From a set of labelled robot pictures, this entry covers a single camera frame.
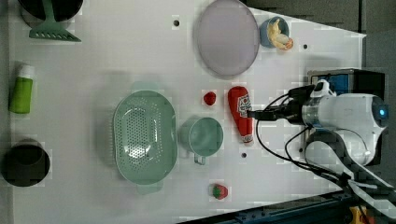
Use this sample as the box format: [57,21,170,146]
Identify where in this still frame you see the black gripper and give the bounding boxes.
[247,85,315,125]

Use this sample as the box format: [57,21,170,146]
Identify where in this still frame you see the red ketchup bottle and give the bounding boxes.
[227,86,254,146]

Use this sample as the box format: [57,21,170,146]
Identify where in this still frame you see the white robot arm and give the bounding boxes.
[247,79,395,219]

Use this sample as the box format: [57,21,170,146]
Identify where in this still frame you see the small red toy fruit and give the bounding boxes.
[204,91,217,105]

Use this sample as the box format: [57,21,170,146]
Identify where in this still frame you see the green metal cup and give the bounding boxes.
[179,116,223,165]

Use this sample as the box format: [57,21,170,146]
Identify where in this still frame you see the yellow toy in bowl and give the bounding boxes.
[267,19,289,50]

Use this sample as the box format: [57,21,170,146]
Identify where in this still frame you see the black blue box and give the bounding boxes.
[307,68,386,100]

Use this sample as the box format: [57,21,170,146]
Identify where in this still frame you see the grey round plate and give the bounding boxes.
[195,0,260,76]

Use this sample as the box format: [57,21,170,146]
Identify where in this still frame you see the blue bowl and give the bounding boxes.
[260,16,292,50]

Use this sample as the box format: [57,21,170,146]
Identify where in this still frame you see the red strawberry toy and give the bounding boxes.
[212,184,228,200]

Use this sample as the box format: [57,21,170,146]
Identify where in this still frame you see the black cylinder cup upper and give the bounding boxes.
[17,0,84,22]

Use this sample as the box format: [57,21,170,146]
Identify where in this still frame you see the black cylinder cup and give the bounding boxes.
[17,0,84,22]
[1,141,50,188]

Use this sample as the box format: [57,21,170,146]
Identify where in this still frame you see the green plastic spatula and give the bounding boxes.
[29,0,80,42]

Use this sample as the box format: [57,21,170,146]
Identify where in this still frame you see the green bottle white cap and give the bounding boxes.
[8,64,35,114]

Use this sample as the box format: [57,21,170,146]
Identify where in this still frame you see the black cylinder cup lower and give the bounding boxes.
[1,141,50,188]

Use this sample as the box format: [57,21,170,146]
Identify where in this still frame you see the black cable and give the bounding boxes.
[255,92,353,188]

